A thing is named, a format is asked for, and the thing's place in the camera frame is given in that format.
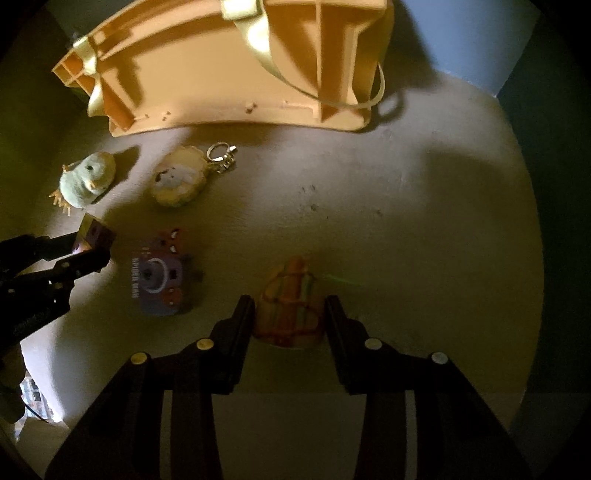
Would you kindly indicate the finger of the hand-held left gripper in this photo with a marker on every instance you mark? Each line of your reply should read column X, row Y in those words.
column 51, row 244
column 85, row 263

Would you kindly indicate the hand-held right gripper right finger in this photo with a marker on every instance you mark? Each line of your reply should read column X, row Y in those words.
column 333, row 324

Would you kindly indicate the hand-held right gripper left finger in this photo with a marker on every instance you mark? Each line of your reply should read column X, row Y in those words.
column 246, row 324

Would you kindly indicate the small brown cube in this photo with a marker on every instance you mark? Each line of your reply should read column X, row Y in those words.
column 95, row 233

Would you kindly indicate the striped orange plush toy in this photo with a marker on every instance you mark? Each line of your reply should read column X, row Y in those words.
column 288, row 304

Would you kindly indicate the orange plastic basket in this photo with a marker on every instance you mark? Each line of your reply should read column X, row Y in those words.
column 207, row 69

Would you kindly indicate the green chick plush toy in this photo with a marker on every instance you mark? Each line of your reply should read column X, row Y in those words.
column 87, row 177

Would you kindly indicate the purple toy camera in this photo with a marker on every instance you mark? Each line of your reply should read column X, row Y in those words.
column 157, row 277

